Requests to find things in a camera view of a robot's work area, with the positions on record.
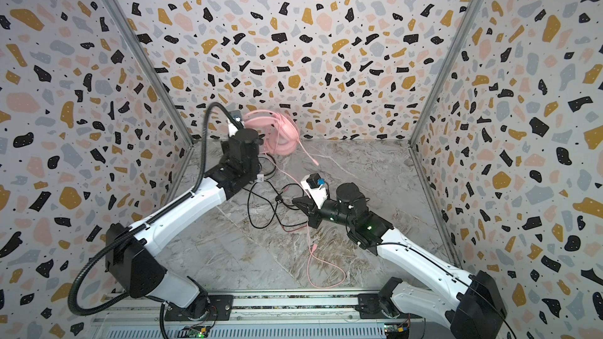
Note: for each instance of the circuit board right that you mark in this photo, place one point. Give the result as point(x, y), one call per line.
point(397, 331)

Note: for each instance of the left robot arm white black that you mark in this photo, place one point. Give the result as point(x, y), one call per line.
point(133, 262)

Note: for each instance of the right aluminium corner post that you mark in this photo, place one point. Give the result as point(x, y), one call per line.
point(449, 61)

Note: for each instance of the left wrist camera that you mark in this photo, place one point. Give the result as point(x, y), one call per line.
point(235, 122)

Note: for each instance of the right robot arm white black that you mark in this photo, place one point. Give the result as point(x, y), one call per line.
point(469, 305)

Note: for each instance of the green circuit board left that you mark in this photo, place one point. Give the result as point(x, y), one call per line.
point(195, 332)

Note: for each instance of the left aluminium corner post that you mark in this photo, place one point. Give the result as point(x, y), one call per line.
point(130, 37)

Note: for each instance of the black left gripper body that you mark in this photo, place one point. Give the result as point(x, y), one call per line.
point(250, 136)

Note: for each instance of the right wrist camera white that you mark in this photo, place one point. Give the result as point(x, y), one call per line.
point(317, 189)

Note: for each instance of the aluminium corner post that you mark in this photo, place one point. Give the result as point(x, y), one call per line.
point(130, 37)
point(449, 61)

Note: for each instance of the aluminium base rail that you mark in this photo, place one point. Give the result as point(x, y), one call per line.
point(264, 314)

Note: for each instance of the pink headphones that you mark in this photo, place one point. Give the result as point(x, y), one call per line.
point(282, 136)

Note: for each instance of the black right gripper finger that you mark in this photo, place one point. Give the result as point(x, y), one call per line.
point(304, 203)
point(312, 218)

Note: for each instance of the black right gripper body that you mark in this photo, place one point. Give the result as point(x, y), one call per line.
point(314, 212)

